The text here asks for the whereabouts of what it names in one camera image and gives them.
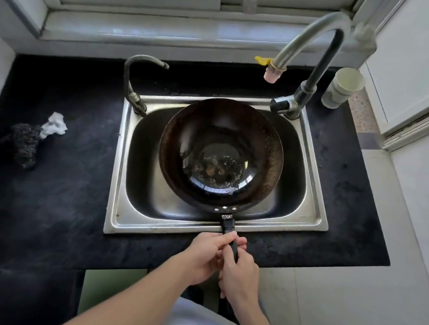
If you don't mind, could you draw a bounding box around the tall curved steel faucet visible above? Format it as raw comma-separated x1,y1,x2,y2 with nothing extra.
257,1,380,131

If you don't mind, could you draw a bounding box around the person's left forearm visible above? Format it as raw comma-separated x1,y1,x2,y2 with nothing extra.
52,240,199,325

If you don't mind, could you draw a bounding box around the black wok with handle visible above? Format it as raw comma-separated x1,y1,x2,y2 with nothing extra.
143,90,291,267

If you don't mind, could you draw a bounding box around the person's left hand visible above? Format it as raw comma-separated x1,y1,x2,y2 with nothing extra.
175,227,249,294

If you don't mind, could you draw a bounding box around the person's right hand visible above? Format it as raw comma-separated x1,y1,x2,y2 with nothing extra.
209,243,268,308

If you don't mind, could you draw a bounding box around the stainless steel sink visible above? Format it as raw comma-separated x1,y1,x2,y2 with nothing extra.
102,77,347,269

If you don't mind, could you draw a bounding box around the white paper cup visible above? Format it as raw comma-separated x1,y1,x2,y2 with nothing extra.
320,64,368,114

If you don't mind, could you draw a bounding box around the small curved steel faucet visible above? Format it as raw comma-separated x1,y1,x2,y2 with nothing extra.
116,52,171,119

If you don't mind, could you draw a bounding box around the black steel wool scrubber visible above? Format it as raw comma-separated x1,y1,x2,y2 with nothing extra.
0,119,45,172

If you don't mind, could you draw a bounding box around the crumpled white paper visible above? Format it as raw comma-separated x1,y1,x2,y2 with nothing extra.
39,110,70,143

